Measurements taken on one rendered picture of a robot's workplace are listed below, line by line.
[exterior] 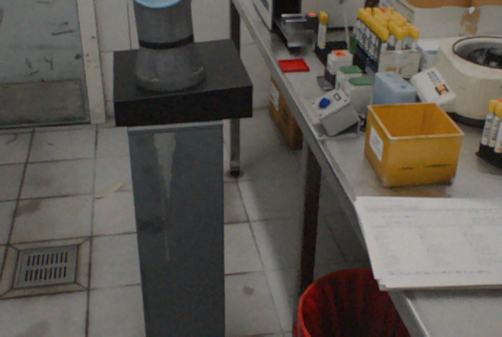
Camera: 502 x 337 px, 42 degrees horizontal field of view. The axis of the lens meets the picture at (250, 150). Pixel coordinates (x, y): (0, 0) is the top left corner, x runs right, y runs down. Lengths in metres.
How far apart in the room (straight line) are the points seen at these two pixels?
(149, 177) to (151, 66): 0.24
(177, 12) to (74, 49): 1.91
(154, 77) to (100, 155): 1.73
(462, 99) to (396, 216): 0.42
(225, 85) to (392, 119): 0.35
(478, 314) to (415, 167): 0.32
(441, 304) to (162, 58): 0.73
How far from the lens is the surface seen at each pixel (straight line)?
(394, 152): 1.16
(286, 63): 1.68
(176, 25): 1.34
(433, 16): 1.71
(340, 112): 1.31
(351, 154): 1.29
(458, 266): 1.02
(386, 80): 1.37
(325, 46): 1.75
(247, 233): 2.53
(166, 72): 1.36
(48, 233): 2.62
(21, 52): 3.25
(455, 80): 1.45
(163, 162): 1.42
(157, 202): 1.47
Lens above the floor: 1.50
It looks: 29 degrees down
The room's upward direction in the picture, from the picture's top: 1 degrees clockwise
